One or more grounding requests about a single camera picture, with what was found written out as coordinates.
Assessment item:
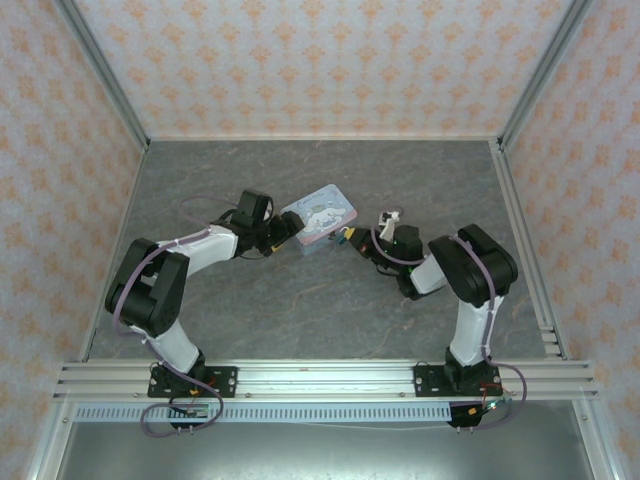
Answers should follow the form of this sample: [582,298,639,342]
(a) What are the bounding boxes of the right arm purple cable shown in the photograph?
[373,204,529,432]

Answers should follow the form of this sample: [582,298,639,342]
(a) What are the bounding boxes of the blue cartoon print tin box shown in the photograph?
[280,183,359,258]

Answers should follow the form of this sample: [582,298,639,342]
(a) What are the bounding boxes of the aluminium frame post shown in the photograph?
[497,0,594,152]
[52,0,151,152]

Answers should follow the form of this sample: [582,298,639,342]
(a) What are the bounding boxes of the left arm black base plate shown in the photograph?
[147,366,239,400]

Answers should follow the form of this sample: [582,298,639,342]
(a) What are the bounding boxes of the aluminium table side rail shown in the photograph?
[489,142,572,362]
[78,144,149,362]

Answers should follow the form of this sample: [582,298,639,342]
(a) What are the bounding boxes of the slotted grey cable duct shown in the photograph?
[74,403,454,424]

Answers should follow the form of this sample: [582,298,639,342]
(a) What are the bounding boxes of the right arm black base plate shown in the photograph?
[413,363,504,400]

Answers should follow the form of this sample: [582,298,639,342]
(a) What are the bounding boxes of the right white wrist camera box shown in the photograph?
[378,209,404,242]

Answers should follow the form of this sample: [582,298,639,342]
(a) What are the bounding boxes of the grey metal shelf panel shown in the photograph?
[53,422,597,480]

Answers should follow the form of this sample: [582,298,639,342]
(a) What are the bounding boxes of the aluminium mounting rail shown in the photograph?
[52,359,599,402]

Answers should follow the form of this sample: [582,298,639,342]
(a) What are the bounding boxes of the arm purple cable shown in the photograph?
[373,204,529,432]
[113,195,246,440]

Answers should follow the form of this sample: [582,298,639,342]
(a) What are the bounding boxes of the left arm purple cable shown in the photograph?
[113,195,246,440]

